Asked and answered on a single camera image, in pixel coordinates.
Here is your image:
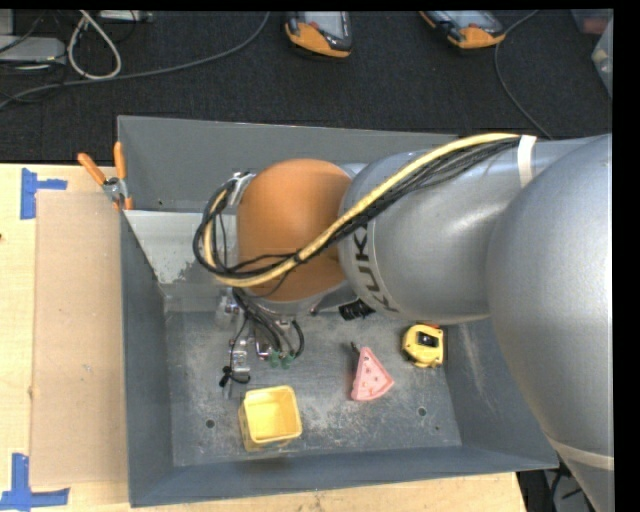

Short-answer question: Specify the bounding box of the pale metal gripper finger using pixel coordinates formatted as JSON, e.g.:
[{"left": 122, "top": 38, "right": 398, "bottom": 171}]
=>
[
  {"left": 219, "top": 365, "right": 252, "bottom": 400},
  {"left": 228, "top": 338, "right": 252, "bottom": 367}
]

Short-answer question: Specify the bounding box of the yellow square plastic cup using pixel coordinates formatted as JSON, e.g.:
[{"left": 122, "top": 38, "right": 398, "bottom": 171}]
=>
[{"left": 238, "top": 384, "right": 304, "bottom": 454}]

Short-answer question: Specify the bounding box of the grey metal bin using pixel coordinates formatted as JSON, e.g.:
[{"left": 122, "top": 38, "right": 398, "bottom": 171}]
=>
[{"left": 115, "top": 114, "right": 560, "bottom": 509}]

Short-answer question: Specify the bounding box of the pink toy wedge slice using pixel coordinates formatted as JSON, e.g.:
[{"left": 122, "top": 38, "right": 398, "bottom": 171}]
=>
[{"left": 349, "top": 345, "right": 396, "bottom": 403}]

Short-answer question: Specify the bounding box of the yellow tape measure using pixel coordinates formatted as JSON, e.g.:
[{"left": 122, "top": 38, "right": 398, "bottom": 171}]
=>
[{"left": 400, "top": 322, "right": 446, "bottom": 370}]

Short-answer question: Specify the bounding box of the pale brown cardboard board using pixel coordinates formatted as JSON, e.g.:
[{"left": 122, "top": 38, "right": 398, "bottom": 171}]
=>
[{"left": 28, "top": 192, "right": 132, "bottom": 489}]

